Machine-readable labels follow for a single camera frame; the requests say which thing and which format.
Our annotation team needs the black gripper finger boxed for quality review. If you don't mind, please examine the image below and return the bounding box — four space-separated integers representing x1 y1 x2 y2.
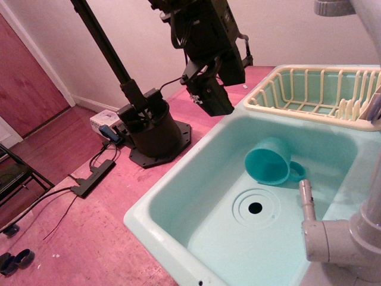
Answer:
186 77 234 117
180 60 214 86

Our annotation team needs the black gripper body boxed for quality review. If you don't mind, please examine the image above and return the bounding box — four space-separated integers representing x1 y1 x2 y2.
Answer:
171 1 245 86

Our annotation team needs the teal plastic cup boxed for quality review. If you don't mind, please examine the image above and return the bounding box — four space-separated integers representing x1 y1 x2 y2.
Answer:
244 137 306 185

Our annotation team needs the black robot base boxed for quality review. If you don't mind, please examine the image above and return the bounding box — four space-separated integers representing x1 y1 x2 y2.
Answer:
117 89 192 169

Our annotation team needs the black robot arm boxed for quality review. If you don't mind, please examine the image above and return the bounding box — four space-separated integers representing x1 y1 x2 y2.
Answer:
72 1 253 122

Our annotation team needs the white cardboard box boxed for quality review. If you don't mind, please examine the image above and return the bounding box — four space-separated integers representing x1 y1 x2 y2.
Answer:
89 110 121 136

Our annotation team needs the blue adapter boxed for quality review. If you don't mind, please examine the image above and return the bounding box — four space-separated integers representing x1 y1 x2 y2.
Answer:
99 125 120 143

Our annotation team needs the turquoise plastic sink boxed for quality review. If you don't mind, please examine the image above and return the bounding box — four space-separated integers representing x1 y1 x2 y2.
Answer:
124 100 380 285

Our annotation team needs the cream dish rack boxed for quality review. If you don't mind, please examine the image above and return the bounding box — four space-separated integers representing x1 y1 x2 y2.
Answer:
243 65 380 131

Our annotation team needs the black usb hub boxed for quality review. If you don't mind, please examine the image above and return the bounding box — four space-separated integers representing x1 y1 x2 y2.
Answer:
70 159 116 199

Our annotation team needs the red wooden door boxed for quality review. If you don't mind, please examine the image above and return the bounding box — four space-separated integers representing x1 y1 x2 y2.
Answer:
1 17 70 138

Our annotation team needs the black metal chair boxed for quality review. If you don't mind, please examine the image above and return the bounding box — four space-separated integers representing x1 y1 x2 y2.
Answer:
0 143 56 238

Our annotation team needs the grey plastic faucet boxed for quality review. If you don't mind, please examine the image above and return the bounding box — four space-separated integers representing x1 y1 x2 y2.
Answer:
298 0 381 282

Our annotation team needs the black gooseneck camera stand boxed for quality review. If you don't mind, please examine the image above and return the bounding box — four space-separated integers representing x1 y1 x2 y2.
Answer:
238 32 254 68

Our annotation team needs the purple utensil handle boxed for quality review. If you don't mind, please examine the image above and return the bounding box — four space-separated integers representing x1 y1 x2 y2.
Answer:
366 94 380 124

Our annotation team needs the thin black cable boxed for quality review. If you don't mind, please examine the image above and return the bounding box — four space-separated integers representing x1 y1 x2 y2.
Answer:
43 195 79 241

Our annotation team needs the thick black cable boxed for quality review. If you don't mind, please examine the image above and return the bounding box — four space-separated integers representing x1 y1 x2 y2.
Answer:
0 186 74 233

